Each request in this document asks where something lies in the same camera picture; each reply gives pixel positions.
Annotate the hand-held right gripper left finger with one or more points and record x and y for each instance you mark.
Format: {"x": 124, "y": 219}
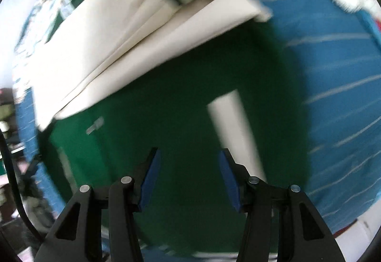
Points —
{"x": 149, "y": 183}

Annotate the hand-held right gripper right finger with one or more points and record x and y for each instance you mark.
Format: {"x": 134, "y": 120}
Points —
{"x": 229, "y": 183}

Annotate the green jacket with cream sleeves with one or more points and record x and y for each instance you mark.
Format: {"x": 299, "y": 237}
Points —
{"x": 178, "y": 101}

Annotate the blue striped bed sheet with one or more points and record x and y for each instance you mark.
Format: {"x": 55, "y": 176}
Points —
{"x": 330, "y": 71}

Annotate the green floral printed cloth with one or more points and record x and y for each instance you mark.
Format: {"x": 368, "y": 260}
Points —
{"x": 53, "y": 3}

